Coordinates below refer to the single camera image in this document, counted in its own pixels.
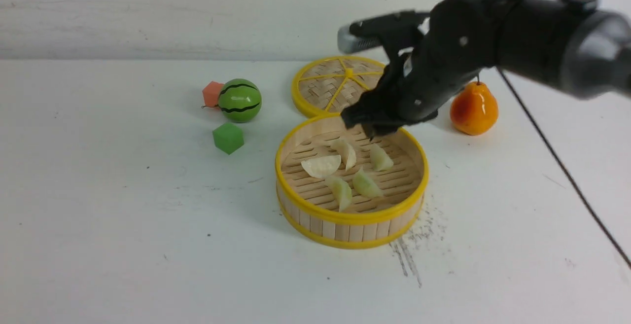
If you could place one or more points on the green toy cube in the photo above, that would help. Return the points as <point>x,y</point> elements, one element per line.
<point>228,138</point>

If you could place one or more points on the woven bamboo steamer lid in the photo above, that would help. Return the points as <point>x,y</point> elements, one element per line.
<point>331,84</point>

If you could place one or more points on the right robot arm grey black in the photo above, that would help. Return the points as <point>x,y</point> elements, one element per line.
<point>569,45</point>

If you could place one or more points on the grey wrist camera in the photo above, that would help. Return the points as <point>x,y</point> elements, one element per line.
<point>393,32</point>

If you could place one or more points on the green toy watermelon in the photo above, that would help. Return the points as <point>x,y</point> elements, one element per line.
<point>240,100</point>

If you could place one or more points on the orange toy cube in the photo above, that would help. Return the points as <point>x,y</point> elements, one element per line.
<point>211,94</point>

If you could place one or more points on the pale green white dumpling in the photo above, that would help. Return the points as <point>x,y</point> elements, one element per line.
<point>365,186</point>

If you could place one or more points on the bamboo steamer tray yellow rims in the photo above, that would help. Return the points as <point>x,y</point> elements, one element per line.
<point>397,164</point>

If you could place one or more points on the orange toy pear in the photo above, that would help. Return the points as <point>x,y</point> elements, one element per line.
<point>475,110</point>

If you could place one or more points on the cream dumpling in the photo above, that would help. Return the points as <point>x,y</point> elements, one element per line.
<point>321,167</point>

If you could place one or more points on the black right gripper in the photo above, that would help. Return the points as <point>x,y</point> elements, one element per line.
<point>458,43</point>

